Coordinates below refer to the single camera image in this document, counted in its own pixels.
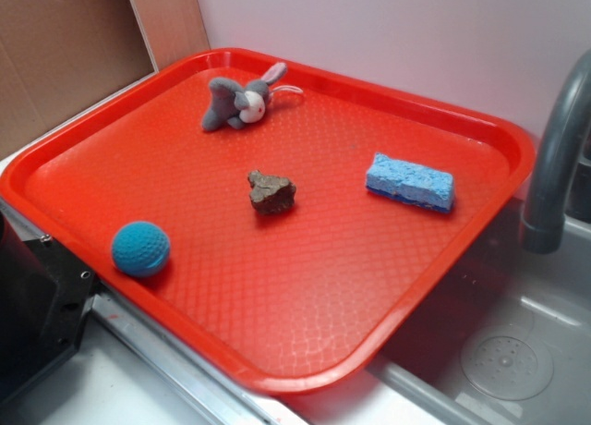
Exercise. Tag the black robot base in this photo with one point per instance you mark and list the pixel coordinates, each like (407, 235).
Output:
(46, 294)

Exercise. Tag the grey plush elephant toy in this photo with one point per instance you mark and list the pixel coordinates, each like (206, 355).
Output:
(237, 106)

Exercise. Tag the brown cardboard panel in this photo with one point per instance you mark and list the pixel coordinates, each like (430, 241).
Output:
(61, 57)

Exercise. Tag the grey toy sink basin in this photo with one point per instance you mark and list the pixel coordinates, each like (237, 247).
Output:
(504, 337)

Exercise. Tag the brown rock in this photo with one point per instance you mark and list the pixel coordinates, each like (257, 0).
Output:
(271, 194)

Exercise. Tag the red plastic tray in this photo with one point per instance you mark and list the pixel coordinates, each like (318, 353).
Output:
(288, 302)

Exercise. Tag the blue sponge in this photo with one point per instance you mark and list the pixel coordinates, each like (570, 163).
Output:
(411, 183)

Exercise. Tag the blue textured ball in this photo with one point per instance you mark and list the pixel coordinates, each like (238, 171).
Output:
(140, 249)

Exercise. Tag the grey toy faucet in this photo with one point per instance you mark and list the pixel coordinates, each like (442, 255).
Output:
(560, 183)

